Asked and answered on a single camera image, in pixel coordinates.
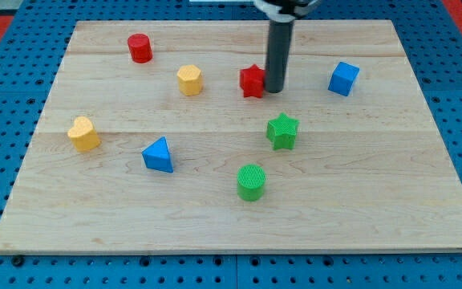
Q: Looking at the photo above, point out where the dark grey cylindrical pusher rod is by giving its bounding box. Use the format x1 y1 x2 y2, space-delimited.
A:
265 20 294 93

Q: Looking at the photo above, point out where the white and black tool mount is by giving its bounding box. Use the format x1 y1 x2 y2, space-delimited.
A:
253 0 320 22

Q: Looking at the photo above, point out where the red star block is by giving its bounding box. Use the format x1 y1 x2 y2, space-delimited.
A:
239 64 265 98

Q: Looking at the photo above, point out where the green star block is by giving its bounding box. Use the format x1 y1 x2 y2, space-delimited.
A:
266 112 299 150

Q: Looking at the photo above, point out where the blue cube block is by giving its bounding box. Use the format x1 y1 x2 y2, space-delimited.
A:
328 62 360 96

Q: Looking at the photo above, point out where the yellow hexagon block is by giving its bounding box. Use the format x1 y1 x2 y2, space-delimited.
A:
176 64 203 96

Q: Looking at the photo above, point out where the red cylinder block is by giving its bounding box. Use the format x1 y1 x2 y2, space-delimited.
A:
128 34 153 63

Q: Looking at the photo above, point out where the green cylinder block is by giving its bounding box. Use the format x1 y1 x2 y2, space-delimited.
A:
237 164 266 201

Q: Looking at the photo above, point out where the light wooden board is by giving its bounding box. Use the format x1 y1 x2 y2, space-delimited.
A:
0 20 462 255

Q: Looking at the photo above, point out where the blue triangle block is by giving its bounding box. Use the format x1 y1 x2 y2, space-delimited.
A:
141 136 173 173

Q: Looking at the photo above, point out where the yellow heart block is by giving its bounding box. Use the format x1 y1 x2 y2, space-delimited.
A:
67 116 101 152

